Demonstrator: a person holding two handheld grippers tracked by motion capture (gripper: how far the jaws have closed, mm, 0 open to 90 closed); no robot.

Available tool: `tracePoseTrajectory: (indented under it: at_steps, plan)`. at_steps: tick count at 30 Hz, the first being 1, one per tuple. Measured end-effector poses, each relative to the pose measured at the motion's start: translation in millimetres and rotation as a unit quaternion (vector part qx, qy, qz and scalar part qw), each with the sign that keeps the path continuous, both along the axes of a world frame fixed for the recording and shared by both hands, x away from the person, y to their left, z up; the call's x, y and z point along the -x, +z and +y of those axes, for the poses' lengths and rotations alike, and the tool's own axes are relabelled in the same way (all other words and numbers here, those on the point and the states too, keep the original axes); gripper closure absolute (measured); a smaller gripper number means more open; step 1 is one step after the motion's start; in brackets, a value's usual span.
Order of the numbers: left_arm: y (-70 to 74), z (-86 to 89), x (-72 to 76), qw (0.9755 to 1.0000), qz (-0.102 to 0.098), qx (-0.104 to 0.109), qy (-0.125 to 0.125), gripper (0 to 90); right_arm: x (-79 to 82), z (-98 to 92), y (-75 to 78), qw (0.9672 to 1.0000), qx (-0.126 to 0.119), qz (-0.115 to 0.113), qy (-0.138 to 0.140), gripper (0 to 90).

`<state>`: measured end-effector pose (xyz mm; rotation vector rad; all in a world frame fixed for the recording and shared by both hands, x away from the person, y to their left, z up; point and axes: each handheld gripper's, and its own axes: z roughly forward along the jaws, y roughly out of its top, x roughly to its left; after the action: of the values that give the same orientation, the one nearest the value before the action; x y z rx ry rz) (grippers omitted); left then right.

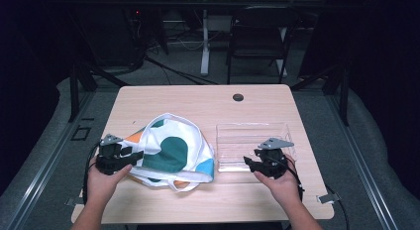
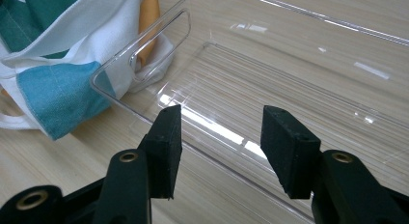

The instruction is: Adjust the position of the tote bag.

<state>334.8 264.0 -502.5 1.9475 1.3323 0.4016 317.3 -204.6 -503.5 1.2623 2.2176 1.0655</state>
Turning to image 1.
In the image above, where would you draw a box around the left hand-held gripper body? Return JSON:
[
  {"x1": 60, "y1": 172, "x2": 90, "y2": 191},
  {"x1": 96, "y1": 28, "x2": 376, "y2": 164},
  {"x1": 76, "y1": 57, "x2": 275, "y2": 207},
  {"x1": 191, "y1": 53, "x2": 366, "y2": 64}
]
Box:
[{"x1": 95, "y1": 133, "x2": 134, "y2": 176}]

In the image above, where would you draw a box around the grey metal table bracket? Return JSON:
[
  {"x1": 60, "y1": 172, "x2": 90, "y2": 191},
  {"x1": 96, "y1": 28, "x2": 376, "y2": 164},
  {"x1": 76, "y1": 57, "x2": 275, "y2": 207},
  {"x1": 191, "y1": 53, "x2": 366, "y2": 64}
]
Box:
[
  {"x1": 64, "y1": 196, "x2": 84, "y2": 208},
  {"x1": 316, "y1": 192, "x2": 341, "y2": 205}
]

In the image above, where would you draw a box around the clear plastic tray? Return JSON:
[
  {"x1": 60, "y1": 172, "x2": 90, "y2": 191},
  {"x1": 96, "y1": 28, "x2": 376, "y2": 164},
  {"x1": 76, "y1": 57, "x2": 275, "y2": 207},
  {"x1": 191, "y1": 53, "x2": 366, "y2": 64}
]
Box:
[{"x1": 215, "y1": 122, "x2": 297, "y2": 173}]

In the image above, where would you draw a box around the black chair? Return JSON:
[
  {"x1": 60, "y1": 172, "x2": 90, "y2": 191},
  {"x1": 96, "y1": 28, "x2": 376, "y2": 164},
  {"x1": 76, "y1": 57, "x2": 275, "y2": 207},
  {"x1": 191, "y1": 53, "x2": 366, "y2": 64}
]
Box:
[{"x1": 225, "y1": 5, "x2": 301, "y2": 85}]

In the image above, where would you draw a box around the dark computer tower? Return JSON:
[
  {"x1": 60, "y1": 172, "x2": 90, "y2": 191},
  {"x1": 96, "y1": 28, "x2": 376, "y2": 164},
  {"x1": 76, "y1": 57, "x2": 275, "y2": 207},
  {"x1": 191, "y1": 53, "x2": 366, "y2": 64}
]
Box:
[{"x1": 76, "y1": 4, "x2": 147, "y2": 68}]

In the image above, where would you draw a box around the black metal stand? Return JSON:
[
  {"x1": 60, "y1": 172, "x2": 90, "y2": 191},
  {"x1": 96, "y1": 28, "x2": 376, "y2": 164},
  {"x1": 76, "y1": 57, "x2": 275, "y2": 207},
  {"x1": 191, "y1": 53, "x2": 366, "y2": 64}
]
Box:
[
  {"x1": 67, "y1": 60, "x2": 131, "y2": 123},
  {"x1": 290, "y1": 61, "x2": 351, "y2": 127}
]

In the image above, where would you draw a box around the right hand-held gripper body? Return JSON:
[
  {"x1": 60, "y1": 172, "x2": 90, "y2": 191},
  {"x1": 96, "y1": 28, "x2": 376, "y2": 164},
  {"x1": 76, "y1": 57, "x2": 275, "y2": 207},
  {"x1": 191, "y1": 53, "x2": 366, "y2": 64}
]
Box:
[{"x1": 253, "y1": 137, "x2": 295, "y2": 180}]

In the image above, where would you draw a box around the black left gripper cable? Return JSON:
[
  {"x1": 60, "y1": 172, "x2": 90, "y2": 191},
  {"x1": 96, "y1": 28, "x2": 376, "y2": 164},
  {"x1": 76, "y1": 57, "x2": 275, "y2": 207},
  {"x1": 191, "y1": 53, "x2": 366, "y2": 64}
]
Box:
[{"x1": 81, "y1": 142, "x2": 101, "y2": 205}]

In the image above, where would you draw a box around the black floor cable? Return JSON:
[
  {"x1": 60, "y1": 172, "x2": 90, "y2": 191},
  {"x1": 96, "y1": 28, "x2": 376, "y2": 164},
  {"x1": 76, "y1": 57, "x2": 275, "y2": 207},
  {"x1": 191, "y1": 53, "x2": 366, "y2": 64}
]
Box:
[{"x1": 144, "y1": 55, "x2": 220, "y2": 86}]

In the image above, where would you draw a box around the person's right hand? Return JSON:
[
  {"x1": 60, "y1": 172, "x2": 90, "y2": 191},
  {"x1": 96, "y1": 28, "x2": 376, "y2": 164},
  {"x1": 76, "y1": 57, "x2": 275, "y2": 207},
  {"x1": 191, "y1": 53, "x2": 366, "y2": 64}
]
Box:
[{"x1": 253, "y1": 153, "x2": 302, "y2": 208}]

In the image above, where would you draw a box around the white spotted tote bag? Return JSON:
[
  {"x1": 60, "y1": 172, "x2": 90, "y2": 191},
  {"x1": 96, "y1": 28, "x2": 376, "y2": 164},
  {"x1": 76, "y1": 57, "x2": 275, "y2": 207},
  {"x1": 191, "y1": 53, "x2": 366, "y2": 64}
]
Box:
[{"x1": 119, "y1": 112, "x2": 216, "y2": 193}]

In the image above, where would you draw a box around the aluminium floor rail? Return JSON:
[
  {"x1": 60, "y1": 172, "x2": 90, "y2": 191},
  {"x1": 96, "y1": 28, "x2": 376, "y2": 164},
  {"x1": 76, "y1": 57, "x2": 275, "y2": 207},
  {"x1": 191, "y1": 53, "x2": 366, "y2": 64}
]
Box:
[
  {"x1": 0, "y1": 90, "x2": 97, "y2": 230},
  {"x1": 325, "y1": 93, "x2": 399, "y2": 230}
]

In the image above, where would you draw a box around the person's left hand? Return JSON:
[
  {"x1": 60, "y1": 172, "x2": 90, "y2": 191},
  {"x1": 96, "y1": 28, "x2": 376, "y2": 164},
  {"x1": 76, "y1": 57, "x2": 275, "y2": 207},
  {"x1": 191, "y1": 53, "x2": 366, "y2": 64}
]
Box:
[{"x1": 86, "y1": 156, "x2": 134, "y2": 209}]

